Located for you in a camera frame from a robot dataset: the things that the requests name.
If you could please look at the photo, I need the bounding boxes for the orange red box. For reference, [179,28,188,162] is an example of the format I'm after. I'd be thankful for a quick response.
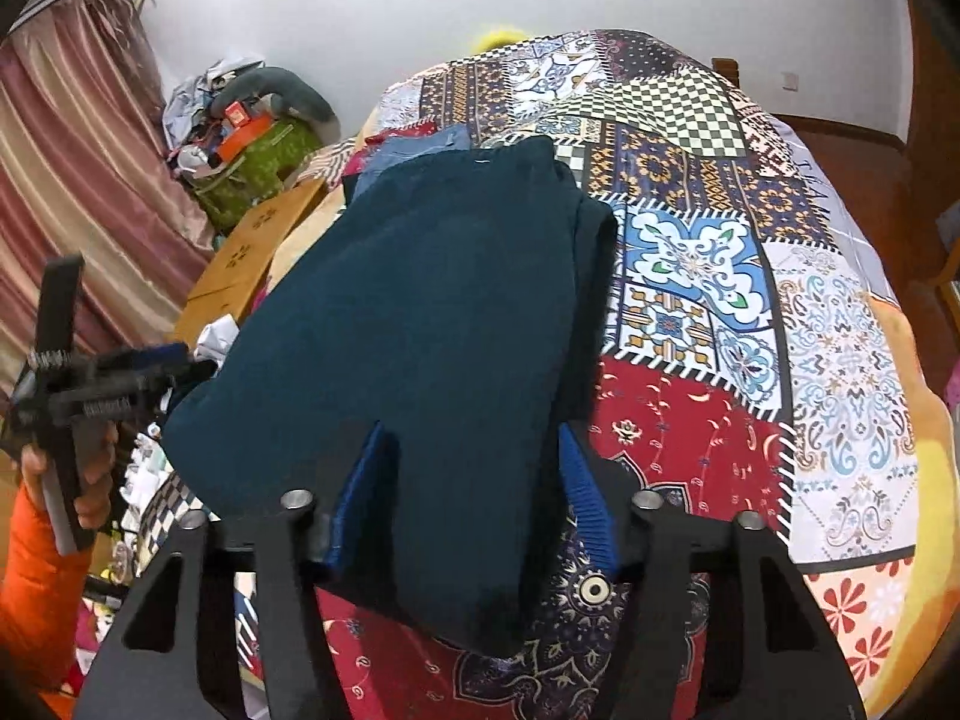
[217,101,274,163]

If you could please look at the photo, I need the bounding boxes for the pile of light clothes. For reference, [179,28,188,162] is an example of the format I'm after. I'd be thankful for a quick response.
[161,57,265,151]

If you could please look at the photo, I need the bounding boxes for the orange left sleeve forearm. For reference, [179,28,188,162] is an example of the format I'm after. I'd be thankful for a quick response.
[2,486,91,718]

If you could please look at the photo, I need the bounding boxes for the pink striped curtain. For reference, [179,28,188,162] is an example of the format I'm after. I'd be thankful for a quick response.
[2,0,213,390]

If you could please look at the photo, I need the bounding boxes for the dark teal pants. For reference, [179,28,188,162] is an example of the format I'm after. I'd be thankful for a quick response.
[163,137,617,658]

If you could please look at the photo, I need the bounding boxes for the brown cardboard box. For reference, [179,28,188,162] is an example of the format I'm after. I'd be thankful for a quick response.
[169,179,327,346]

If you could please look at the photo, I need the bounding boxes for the person's left hand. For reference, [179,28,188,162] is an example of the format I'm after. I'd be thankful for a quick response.
[20,422,119,530]

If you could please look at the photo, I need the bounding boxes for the green patterned bag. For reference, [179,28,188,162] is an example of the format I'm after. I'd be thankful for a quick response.
[184,115,320,234]

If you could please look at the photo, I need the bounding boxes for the folded blue jeans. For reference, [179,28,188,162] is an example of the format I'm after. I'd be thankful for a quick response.
[345,124,472,200]

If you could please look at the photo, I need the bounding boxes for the colourful patchwork bedspread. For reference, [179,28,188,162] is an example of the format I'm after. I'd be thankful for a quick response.
[118,29,955,720]

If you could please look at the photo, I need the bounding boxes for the grey plush toy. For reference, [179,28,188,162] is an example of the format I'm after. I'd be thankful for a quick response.
[208,67,335,124]

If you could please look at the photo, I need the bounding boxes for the yellow fuzzy object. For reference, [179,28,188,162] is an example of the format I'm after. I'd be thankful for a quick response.
[472,26,529,55]

